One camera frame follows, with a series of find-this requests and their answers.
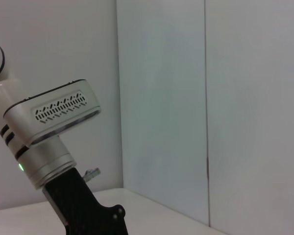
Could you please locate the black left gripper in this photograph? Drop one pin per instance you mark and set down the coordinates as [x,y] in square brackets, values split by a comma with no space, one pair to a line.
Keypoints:
[78,208]

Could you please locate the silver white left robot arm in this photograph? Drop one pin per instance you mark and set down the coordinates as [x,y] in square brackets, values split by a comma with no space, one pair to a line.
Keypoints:
[49,161]

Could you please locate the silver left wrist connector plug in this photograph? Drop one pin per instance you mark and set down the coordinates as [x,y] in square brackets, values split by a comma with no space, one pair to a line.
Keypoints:
[91,173]

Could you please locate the white vented camera box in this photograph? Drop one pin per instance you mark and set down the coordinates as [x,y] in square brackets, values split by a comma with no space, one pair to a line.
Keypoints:
[63,107]

